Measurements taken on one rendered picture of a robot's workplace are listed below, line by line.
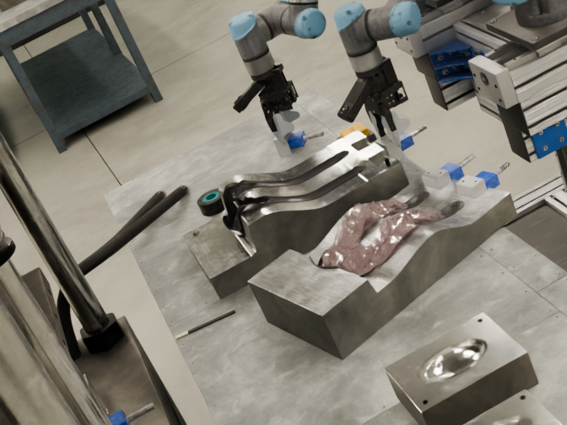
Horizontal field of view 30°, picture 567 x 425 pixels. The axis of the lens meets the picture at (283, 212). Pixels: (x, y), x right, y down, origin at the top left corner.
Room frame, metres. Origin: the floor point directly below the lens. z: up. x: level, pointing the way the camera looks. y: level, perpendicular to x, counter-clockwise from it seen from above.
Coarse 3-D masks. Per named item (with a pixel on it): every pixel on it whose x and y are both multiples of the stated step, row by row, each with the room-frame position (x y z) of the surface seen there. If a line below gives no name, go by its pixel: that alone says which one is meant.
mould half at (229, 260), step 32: (320, 160) 2.31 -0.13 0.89; (352, 160) 2.23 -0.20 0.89; (256, 192) 2.20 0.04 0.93; (288, 192) 2.19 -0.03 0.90; (352, 192) 2.10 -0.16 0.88; (384, 192) 2.11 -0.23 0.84; (256, 224) 2.07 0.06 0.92; (288, 224) 2.07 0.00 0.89; (320, 224) 2.08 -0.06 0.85; (224, 256) 2.11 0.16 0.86; (256, 256) 2.06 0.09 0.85; (224, 288) 2.05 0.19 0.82
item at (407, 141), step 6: (426, 126) 2.36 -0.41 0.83; (402, 132) 2.35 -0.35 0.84; (414, 132) 2.34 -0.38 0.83; (384, 138) 2.34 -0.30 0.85; (390, 138) 2.32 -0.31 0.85; (402, 138) 2.32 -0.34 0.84; (408, 138) 2.32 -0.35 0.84; (378, 144) 2.34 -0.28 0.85; (384, 144) 2.31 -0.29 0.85; (390, 144) 2.30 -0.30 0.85; (402, 144) 2.31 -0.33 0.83; (408, 144) 2.32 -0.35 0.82; (390, 150) 2.30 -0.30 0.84; (396, 150) 2.30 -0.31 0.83; (402, 150) 2.31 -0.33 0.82; (390, 156) 2.30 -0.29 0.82; (396, 156) 2.30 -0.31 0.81; (402, 156) 2.31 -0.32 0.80
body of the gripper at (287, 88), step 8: (280, 64) 2.61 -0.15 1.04; (272, 72) 2.59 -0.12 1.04; (280, 72) 2.59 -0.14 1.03; (256, 80) 2.60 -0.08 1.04; (264, 80) 2.61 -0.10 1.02; (272, 80) 2.60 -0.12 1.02; (280, 80) 2.59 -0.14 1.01; (264, 88) 2.61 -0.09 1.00; (272, 88) 2.60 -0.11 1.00; (280, 88) 2.59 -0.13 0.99; (288, 88) 2.59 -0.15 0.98; (264, 96) 2.60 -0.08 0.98; (272, 96) 2.58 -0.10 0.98; (280, 96) 2.58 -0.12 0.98; (288, 96) 2.57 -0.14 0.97; (296, 96) 2.63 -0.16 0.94; (264, 104) 2.60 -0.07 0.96; (272, 104) 2.60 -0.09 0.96; (280, 104) 2.59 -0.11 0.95; (288, 104) 2.58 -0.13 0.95
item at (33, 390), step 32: (0, 160) 2.09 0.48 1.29; (32, 192) 2.11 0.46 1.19; (32, 224) 2.09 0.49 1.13; (64, 256) 2.10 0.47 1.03; (64, 288) 2.10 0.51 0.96; (0, 320) 0.95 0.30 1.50; (96, 320) 2.09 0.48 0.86; (0, 352) 0.94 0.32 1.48; (32, 352) 0.97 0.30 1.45; (0, 384) 0.94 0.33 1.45; (32, 384) 0.95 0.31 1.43; (32, 416) 0.94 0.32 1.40; (64, 416) 0.96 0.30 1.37
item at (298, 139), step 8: (288, 136) 2.62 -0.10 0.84; (296, 136) 2.61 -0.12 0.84; (304, 136) 2.61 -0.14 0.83; (312, 136) 2.59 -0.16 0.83; (320, 136) 2.58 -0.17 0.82; (280, 144) 2.61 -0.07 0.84; (288, 144) 2.60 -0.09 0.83; (296, 144) 2.60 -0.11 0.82; (304, 144) 2.59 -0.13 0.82; (280, 152) 2.61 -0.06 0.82; (288, 152) 2.61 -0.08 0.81
